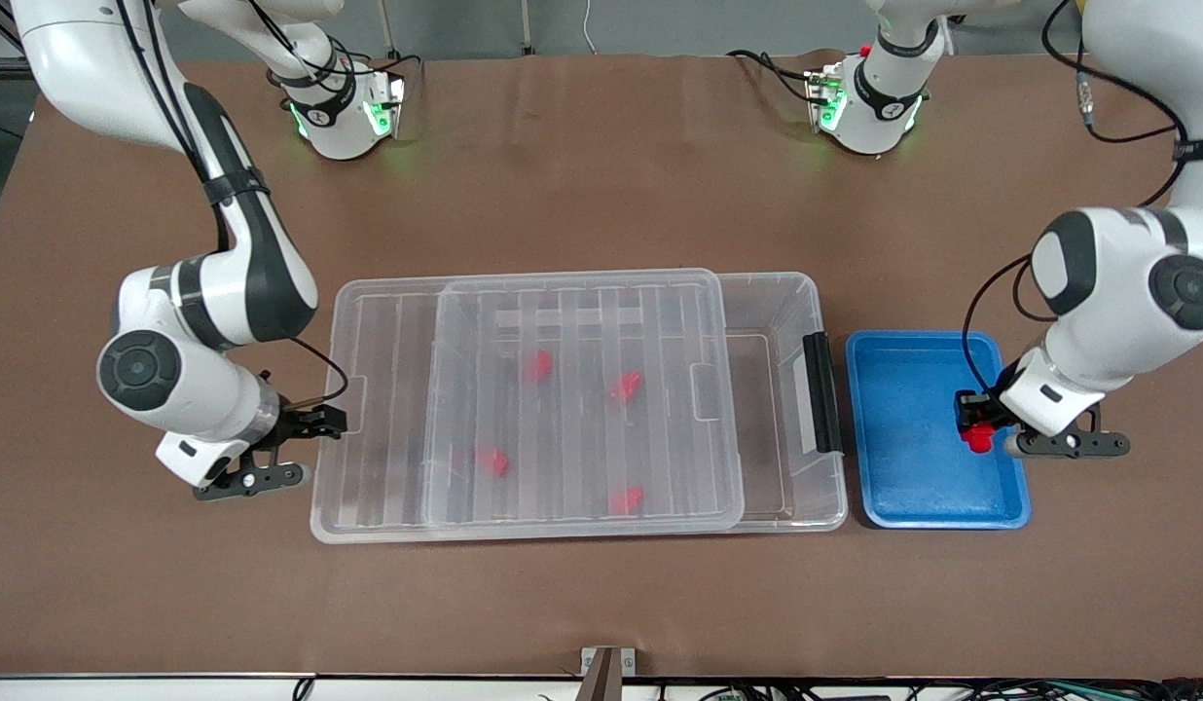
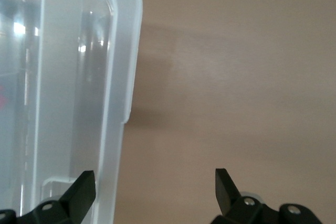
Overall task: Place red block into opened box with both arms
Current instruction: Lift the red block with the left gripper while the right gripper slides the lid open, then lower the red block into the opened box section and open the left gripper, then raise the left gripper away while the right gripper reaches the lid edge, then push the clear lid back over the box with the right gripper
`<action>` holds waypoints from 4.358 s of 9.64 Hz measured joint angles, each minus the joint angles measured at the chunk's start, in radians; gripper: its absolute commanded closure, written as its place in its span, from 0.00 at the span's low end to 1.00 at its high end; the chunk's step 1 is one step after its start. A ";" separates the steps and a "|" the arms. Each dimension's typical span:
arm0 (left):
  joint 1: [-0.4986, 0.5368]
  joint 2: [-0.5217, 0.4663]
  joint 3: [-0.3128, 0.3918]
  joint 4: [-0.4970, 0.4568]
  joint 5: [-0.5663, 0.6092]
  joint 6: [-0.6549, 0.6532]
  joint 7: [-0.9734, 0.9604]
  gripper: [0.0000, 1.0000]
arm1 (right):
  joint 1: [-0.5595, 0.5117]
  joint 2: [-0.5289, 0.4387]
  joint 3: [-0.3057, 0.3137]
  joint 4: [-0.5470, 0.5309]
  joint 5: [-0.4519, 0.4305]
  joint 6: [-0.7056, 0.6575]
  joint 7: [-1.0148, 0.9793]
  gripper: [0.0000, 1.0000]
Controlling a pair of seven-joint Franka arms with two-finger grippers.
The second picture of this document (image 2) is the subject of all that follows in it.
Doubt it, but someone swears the clear plastic storage bin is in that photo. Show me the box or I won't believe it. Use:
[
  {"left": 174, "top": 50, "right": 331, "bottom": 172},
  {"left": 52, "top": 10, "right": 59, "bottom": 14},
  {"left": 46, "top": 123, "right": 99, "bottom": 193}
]
[{"left": 0, "top": 0, "right": 144, "bottom": 224}]

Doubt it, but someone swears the red block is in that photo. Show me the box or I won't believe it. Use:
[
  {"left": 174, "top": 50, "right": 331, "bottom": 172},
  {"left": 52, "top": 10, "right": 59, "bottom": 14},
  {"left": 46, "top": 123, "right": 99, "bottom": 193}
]
[{"left": 0, "top": 83, "right": 7, "bottom": 111}]

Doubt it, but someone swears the clear plastic storage box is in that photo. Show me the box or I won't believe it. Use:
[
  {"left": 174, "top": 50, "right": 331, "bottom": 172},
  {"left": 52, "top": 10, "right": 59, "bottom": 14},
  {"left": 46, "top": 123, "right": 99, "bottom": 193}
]
[{"left": 0, "top": 0, "right": 117, "bottom": 224}]

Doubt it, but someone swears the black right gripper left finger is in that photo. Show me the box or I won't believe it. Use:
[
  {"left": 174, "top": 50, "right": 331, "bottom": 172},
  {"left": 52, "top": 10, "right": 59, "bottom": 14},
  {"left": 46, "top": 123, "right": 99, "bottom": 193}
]
[{"left": 0, "top": 170, "right": 96, "bottom": 224}]

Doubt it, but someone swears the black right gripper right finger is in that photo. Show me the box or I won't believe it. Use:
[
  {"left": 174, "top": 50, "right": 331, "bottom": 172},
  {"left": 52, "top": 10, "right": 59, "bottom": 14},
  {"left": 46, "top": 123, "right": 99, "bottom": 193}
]
[{"left": 209, "top": 168, "right": 321, "bottom": 224}]

